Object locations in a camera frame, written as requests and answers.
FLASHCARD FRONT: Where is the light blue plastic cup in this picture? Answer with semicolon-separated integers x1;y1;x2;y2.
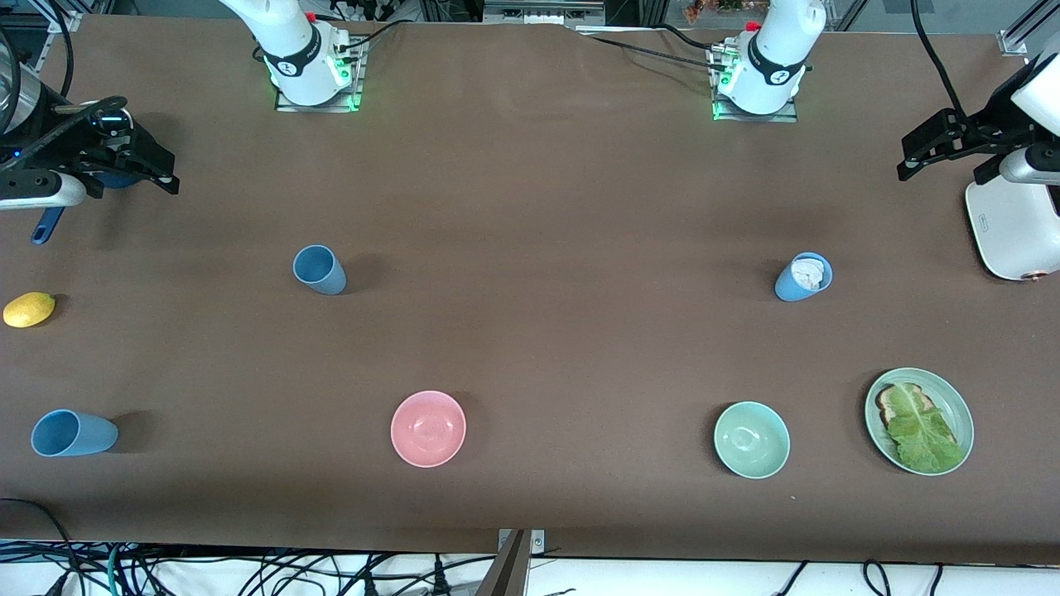
774;252;834;303
31;409;119;458
292;244;348;296

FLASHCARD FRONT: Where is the white toaster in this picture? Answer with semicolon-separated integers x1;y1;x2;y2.
965;176;1060;283

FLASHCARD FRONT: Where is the yellow lemon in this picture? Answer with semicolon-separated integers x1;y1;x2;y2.
2;291;57;329

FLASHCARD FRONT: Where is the toasted bread slice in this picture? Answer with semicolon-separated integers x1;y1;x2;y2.
875;382;961;452

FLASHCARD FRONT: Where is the mint green plate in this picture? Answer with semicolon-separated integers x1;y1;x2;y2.
864;368;975;477

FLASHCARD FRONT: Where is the green lettuce leaf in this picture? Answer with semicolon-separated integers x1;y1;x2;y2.
884;385;966;474

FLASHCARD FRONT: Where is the mint green bowl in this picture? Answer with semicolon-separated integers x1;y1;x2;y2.
713;401;791;480

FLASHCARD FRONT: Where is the pink bowl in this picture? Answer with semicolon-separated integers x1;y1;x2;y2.
390;390;467;469

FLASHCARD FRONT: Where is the grey metal equipment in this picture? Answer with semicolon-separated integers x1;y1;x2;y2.
483;0;607;27

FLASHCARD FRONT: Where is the dark metal pole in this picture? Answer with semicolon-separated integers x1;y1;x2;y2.
476;530;531;596

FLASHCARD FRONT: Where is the aluminium frame profile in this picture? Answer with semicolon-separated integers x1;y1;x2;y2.
998;0;1060;57
33;0;84;34

